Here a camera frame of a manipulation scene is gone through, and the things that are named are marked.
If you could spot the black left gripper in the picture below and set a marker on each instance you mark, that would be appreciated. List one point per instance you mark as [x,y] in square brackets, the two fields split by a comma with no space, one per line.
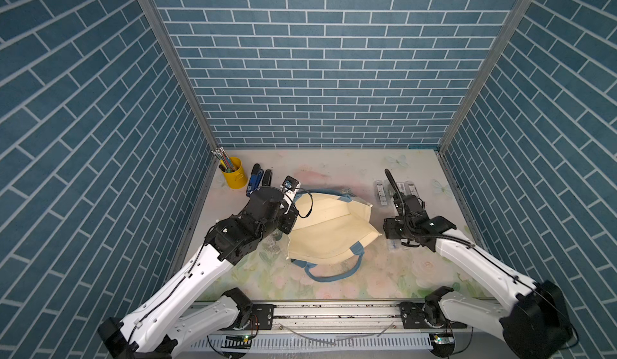
[289,219]

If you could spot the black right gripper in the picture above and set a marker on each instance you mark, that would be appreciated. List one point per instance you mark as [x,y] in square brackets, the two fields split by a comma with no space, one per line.
[387,228]

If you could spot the clear compass case blue insert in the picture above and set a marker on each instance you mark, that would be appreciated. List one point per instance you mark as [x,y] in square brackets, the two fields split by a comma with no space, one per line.
[402,188]

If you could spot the clear compass case gold label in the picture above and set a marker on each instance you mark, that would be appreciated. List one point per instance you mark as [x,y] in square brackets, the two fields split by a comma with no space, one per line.
[381,193]

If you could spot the cream canvas tote bag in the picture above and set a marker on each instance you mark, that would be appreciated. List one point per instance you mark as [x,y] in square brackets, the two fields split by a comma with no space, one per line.
[331,228]

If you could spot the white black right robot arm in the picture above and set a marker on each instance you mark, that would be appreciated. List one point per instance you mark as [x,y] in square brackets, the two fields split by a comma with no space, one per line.
[529,316]

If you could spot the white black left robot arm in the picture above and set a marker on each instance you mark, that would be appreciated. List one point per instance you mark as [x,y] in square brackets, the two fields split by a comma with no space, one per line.
[161,327]

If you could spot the blue black stapler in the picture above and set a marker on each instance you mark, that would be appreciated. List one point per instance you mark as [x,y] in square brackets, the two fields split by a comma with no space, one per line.
[254,179]

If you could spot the yellow pencil cup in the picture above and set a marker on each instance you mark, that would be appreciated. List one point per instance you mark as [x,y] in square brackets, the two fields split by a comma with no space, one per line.
[236,178]

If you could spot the coloured pencils bundle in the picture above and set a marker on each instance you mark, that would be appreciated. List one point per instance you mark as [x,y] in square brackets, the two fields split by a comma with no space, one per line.
[226,163]

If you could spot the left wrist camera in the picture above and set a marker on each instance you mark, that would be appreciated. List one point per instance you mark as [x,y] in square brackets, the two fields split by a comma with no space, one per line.
[289,189]

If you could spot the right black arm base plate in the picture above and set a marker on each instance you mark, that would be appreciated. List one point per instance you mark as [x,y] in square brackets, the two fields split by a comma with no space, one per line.
[417,315]

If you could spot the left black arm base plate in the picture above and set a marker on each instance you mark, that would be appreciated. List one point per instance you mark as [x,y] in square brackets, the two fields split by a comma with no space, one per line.
[261,317]

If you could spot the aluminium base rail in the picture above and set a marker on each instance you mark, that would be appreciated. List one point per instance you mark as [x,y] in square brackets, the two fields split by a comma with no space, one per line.
[309,328]

